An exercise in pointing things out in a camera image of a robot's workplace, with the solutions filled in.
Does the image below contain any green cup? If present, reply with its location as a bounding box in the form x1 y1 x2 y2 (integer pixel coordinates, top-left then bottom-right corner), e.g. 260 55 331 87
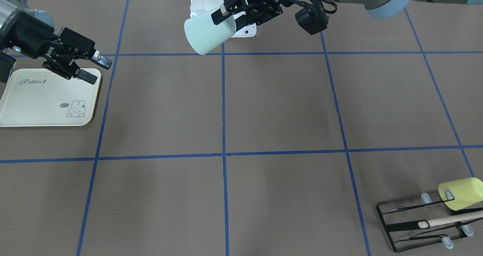
183 9 236 55

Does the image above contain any black wire cup rack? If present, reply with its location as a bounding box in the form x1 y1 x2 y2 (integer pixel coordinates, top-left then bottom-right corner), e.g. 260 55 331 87
376 191 482 253

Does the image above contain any wooden rack handle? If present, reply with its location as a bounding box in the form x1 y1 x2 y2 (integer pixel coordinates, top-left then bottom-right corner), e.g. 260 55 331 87
416 211 483 229

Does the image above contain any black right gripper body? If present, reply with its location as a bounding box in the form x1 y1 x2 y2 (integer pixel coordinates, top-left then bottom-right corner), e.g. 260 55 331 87
11 13 95 79

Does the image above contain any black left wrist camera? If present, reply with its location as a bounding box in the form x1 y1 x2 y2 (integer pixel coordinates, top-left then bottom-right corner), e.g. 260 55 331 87
295 9 328 35

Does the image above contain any cream rabbit tray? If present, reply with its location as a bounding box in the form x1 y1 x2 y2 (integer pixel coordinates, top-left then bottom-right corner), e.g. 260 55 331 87
0 68 102 127

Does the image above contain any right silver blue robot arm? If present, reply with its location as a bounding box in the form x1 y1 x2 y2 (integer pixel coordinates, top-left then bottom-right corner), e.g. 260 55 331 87
0 0 112 85

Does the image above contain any yellow cup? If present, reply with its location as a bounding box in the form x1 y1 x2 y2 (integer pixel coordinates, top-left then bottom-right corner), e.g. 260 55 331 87
438 177 483 211

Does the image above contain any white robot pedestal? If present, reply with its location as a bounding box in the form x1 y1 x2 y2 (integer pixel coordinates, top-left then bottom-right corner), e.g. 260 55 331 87
189 0 257 38

